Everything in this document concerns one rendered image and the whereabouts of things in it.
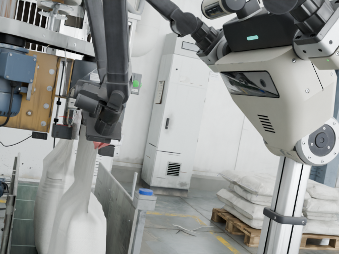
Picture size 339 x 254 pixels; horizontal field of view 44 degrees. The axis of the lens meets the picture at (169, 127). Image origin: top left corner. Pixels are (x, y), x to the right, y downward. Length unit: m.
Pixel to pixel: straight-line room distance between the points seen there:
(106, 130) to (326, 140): 0.64
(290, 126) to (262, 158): 5.67
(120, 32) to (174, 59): 4.46
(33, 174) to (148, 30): 2.05
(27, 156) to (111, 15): 3.61
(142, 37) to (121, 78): 3.90
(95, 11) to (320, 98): 0.76
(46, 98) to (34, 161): 2.83
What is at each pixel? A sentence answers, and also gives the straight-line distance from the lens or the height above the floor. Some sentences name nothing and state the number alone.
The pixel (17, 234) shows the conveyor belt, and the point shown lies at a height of 0.38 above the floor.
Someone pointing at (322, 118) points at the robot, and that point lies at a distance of 1.28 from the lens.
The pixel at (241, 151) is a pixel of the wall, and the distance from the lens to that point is 6.67.
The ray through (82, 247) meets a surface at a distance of 1.38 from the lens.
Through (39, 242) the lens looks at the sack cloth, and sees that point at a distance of 2.16.
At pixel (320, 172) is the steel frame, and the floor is 0.51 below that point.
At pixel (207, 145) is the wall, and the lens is 6.39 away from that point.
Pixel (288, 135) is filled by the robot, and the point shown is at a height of 1.20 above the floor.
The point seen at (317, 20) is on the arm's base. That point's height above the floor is 1.46.
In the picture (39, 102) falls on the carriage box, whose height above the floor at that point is 1.14.
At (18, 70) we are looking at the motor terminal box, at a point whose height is 1.25.
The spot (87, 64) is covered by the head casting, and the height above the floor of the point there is 1.32.
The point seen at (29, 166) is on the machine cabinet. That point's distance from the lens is 4.56.
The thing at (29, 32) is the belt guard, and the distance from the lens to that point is 1.56.
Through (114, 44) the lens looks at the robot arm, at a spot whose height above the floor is 1.35.
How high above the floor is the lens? 1.23
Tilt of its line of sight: 3 degrees down
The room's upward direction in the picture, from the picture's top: 10 degrees clockwise
